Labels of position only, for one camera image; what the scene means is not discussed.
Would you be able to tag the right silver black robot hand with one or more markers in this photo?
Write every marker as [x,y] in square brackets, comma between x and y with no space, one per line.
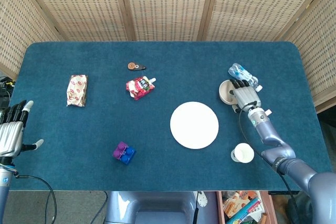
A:
[246,95]

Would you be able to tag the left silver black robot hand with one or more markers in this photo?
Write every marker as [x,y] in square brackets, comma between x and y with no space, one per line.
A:
[10,134]

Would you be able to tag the off-white bowl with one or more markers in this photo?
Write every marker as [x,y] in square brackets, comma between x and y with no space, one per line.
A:
[224,90]

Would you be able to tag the white floral paper cup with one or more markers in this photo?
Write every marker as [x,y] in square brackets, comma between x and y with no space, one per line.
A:
[244,153]

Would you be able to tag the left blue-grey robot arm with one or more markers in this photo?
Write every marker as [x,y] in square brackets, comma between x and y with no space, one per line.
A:
[3,187]

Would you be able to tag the large white plate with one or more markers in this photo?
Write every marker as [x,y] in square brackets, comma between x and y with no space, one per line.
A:
[194,125]

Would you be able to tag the white perforated plate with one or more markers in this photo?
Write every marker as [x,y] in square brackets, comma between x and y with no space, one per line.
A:
[202,200]

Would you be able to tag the clear plastic water bottle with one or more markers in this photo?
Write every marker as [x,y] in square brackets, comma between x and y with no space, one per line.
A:
[239,70]

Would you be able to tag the small white eraser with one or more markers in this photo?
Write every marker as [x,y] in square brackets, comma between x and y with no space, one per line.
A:
[268,112]

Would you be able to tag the gold red snack bag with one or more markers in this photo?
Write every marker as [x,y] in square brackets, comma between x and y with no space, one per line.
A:
[76,90]

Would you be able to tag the blue table cloth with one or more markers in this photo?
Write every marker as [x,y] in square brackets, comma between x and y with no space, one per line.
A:
[157,129]

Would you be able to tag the red drink pouch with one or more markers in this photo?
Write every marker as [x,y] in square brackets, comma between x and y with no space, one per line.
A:
[139,87]

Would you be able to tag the purple toy building block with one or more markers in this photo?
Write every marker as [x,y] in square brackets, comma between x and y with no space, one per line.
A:
[119,150]

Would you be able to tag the pink storage crate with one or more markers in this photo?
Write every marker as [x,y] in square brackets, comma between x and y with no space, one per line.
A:
[270,208]

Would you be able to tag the colourful picture book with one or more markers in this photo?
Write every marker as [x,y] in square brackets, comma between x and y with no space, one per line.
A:
[246,212]

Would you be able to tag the orange black correction tape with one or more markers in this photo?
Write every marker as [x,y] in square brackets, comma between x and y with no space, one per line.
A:
[132,66]

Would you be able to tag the woven bamboo folding screen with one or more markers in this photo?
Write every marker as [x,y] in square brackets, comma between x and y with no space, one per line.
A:
[168,6]

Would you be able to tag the blue toy building block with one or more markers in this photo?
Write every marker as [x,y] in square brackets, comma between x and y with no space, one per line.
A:
[128,155]

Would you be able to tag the blue-grey robot torso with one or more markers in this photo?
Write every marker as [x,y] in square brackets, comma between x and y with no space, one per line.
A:
[157,208]

